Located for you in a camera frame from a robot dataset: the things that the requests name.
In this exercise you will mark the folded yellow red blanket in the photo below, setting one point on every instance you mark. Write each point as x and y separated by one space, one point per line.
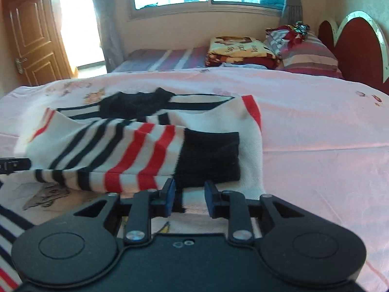
239 51

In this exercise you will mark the striped pillow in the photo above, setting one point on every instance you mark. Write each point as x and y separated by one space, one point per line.
310 57

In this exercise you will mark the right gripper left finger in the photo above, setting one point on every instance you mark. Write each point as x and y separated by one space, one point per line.
142 208

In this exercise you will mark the grey left curtain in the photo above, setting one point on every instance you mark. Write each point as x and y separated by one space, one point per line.
108 33

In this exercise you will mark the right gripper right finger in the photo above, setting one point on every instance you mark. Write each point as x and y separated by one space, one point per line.
232 206

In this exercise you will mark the red cloth with trinket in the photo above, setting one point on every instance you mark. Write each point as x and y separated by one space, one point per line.
289 34

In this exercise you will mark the pink floral quilt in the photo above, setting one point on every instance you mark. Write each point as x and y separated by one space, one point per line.
321 223

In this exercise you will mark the light blue garment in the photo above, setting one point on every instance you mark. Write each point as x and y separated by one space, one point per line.
244 66

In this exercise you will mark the red heart headboard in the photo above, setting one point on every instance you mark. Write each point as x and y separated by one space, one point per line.
360 47

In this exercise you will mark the striped knit sweater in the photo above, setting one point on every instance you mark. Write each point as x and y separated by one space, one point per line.
126 143

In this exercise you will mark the wooden door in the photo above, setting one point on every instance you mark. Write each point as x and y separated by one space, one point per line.
38 53

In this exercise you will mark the striped bed sheet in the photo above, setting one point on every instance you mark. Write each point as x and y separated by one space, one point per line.
149 60

